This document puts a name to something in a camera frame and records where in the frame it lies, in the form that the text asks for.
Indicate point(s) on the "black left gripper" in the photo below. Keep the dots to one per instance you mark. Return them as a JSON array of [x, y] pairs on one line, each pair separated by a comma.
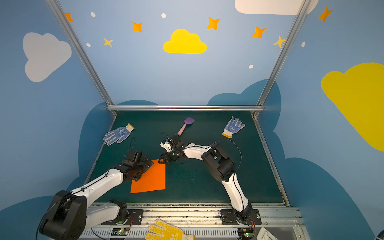
[[145, 165]]

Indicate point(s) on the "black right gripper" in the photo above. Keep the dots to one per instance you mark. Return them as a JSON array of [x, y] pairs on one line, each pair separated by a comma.
[[168, 155]]

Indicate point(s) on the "orange square paper sheet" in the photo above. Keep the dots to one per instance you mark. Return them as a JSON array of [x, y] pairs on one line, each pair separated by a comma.
[[154, 179]]

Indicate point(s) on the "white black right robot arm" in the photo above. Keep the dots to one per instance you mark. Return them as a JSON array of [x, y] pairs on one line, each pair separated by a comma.
[[219, 164]]

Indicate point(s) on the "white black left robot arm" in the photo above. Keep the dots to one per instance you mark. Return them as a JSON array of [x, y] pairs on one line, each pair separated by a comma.
[[72, 212]]

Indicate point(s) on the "blue dotted glove left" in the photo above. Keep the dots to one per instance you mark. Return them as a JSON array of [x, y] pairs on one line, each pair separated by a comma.
[[118, 135]]

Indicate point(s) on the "blue dotted glove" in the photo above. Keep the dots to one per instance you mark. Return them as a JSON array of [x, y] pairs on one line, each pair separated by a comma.
[[118, 135], [233, 126]]

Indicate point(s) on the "purple pink toy spatula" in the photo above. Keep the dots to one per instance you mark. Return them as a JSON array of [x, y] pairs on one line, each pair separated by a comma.
[[187, 121]]

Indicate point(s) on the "left green circuit board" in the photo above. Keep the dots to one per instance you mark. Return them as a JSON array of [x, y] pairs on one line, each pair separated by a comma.
[[120, 232]]

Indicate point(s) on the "green circuit board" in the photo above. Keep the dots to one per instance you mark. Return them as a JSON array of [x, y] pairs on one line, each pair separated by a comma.
[[120, 232], [245, 234]]

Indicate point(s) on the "blue dotted glove right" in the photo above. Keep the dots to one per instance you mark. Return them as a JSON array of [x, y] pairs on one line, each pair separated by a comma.
[[233, 126]]

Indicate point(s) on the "yellow dotted glove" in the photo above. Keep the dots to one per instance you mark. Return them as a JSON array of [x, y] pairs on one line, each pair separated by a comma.
[[161, 230]]

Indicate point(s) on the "right green circuit board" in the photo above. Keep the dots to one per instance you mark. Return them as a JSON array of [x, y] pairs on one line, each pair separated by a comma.
[[245, 234]]

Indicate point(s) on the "white object bottom right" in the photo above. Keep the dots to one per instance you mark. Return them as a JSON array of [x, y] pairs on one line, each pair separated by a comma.
[[264, 234]]

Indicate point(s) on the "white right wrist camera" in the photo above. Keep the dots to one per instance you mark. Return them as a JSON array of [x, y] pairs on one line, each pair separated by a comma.
[[167, 146]]

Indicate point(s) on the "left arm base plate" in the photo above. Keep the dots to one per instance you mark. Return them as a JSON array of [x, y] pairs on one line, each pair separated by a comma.
[[133, 217]]

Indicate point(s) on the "aluminium front rail base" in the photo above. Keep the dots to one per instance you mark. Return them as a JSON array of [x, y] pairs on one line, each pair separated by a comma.
[[201, 220]]

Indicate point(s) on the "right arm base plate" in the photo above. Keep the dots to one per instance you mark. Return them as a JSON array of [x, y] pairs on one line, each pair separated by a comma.
[[231, 217]]

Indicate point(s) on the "left aluminium frame post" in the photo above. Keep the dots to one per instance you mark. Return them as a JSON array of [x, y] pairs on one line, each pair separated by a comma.
[[60, 15]]

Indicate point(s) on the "aluminium frame post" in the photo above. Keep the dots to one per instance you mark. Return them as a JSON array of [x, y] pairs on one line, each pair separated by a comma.
[[60, 15], [292, 34]]

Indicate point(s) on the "right aluminium frame post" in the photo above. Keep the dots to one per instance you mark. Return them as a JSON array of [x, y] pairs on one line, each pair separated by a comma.
[[292, 34]]

